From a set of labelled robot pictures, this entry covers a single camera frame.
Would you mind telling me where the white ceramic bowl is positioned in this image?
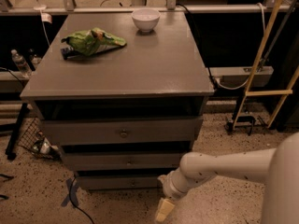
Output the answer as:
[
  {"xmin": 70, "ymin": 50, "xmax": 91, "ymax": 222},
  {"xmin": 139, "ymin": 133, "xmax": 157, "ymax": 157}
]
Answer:
[{"xmin": 131, "ymin": 7, "xmax": 161, "ymax": 32}]

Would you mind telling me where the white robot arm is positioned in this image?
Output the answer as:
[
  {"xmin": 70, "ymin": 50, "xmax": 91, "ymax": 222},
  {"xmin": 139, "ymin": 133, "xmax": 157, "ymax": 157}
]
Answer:
[{"xmin": 155, "ymin": 133, "xmax": 299, "ymax": 224}]

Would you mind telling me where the dark plastic bottle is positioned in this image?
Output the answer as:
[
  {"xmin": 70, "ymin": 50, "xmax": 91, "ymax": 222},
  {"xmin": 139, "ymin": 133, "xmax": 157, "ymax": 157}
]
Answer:
[{"xmin": 29, "ymin": 49, "xmax": 42, "ymax": 69}]

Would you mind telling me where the black cable behind cabinet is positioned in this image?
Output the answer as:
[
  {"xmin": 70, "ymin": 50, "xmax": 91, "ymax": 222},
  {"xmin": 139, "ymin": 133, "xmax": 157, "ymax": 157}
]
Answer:
[{"xmin": 176, "ymin": 3, "xmax": 219, "ymax": 90}]

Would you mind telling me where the grey bottom drawer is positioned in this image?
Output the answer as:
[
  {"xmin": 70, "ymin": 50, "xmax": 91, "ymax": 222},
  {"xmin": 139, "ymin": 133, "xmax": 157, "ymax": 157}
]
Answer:
[{"xmin": 77, "ymin": 175, "xmax": 166, "ymax": 190}]

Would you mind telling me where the blue tape cross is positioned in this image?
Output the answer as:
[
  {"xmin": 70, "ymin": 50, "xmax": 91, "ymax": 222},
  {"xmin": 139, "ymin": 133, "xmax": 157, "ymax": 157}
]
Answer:
[{"xmin": 61, "ymin": 178, "xmax": 79, "ymax": 207}]

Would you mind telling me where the green chip bag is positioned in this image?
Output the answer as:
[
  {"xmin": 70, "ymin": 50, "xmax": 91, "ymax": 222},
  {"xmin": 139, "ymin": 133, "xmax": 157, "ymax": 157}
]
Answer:
[{"xmin": 61, "ymin": 27, "xmax": 127, "ymax": 60}]

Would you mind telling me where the grey drawer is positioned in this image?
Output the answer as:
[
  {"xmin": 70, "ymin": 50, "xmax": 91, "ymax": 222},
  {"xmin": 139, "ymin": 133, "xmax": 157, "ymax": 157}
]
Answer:
[
  {"xmin": 77, "ymin": 175, "xmax": 166, "ymax": 190},
  {"xmin": 40, "ymin": 117, "xmax": 203, "ymax": 146},
  {"xmin": 62, "ymin": 151, "xmax": 184, "ymax": 171}
]

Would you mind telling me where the black floor cable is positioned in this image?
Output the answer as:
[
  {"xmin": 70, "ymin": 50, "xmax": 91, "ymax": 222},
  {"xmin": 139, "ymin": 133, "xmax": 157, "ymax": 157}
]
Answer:
[{"xmin": 68, "ymin": 176, "xmax": 95, "ymax": 224}]

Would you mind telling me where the grey middle drawer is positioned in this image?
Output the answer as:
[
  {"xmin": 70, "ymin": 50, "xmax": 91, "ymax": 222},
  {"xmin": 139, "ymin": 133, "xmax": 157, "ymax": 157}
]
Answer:
[{"xmin": 62, "ymin": 151, "xmax": 184, "ymax": 171}]

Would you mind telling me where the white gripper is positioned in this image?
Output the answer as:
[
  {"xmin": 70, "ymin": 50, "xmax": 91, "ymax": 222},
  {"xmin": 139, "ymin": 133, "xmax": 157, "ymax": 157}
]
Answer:
[{"xmin": 155, "ymin": 168, "xmax": 215, "ymax": 223}]

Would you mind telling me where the grey drawer cabinet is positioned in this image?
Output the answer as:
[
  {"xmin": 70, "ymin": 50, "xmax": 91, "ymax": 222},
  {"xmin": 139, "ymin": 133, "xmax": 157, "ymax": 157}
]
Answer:
[{"xmin": 21, "ymin": 12, "xmax": 214, "ymax": 179}]

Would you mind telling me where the yellow wooden ladder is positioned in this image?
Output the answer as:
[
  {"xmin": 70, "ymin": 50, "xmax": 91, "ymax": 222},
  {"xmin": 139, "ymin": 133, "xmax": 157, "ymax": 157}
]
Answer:
[{"xmin": 231, "ymin": 0, "xmax": 299, "ymax": 131}]

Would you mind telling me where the clear plastic water bottle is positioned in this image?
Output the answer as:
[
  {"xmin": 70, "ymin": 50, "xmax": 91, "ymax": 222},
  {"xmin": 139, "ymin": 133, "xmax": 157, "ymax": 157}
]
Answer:
[{"xmin": 11, "ymin": 49, "xmax": 32, "ymax": 78}]

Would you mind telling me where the grey top drawer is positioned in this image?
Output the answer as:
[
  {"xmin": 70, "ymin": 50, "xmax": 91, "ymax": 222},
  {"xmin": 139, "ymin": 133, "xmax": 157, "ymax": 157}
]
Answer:
[{"xmin": 40, "ymin": 117, "xmax": 203, "ymax": 146}]

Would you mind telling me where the metal rail frame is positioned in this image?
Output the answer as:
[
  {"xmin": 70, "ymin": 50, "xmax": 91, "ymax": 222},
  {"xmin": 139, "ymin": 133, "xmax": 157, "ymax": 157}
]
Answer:
[{"xmin": 0, "ymin": 0, "xmax": 293, "ymax": 16}]

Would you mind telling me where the white cable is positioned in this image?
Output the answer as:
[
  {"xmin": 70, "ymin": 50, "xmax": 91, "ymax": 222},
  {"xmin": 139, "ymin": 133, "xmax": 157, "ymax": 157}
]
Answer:
[{"xmin": 214, "ymin": 2, "xmax": 267, "ymax": 91}]

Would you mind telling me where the black stand leg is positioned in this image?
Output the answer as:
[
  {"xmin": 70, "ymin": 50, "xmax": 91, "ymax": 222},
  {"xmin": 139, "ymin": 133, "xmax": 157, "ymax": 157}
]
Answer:
[{"xmin": 5, "ymin": 103, "xmax": 28, "ymax": 161}]

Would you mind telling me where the black wire basket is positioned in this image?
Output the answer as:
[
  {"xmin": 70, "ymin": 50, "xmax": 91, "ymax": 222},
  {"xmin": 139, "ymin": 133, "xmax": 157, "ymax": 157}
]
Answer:
[{"xmin": 18, "ymin": 118, "xmax": 60, "ymax": 160}]

